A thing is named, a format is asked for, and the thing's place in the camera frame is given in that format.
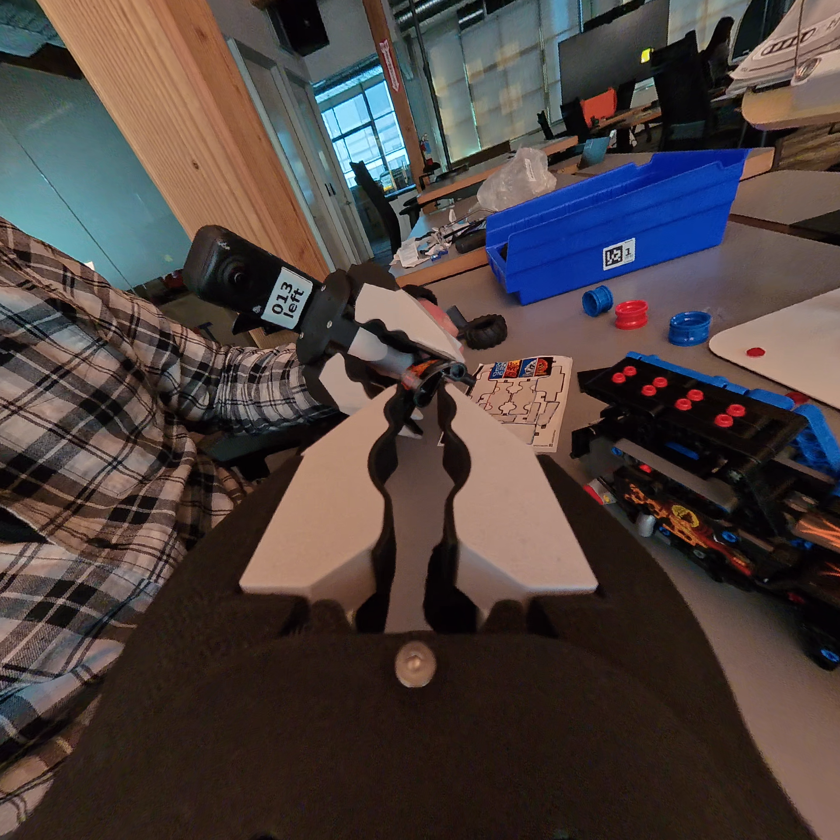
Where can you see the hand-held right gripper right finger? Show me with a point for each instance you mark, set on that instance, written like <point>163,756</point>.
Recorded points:
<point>519,525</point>

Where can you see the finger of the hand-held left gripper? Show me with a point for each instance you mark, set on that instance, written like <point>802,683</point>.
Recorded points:
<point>407,322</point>
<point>355,381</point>

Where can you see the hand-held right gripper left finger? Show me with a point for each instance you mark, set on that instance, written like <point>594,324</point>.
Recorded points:
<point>315,525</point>

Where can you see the flame-printed brick panel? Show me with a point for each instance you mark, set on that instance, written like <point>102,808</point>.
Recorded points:
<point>423,378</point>

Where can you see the red-tipped grey axle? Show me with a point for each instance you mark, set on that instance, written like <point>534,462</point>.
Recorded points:
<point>601,492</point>

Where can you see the blue black brick truck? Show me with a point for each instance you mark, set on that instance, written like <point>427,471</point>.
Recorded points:
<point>709,486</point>

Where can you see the person's left forearm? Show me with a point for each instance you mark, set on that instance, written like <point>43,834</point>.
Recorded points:
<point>131,355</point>

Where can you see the grey desk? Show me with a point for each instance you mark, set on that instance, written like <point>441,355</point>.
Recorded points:
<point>735,656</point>

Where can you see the black rubber tire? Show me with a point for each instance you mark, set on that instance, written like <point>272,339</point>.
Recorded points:
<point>486,330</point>

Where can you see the white sticker sheet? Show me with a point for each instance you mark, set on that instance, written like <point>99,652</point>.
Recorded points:
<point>525,400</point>

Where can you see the wooden background table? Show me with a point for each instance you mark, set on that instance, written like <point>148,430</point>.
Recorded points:
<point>453,184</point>

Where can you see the clear plastic bag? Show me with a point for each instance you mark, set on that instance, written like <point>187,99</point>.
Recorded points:
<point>515,177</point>

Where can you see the blue wheel hub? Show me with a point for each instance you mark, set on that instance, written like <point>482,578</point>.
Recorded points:
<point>689,327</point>
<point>597,301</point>

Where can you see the small red wheel hub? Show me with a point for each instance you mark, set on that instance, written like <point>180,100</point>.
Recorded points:
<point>631,314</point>

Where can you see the blue storage bin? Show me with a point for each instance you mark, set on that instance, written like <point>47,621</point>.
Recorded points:
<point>617,223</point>

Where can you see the person's plaid shirt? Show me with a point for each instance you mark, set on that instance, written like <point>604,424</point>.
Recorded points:
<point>79,630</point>

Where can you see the white book stand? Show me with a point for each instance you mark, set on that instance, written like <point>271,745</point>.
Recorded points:
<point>788,335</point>

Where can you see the computer monitor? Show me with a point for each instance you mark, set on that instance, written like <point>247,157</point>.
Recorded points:
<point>610,53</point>

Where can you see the black office chair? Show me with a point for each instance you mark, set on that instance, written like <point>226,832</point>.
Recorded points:
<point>683,79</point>

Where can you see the open instruction booklet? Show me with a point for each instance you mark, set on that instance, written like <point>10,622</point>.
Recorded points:
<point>788,46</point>

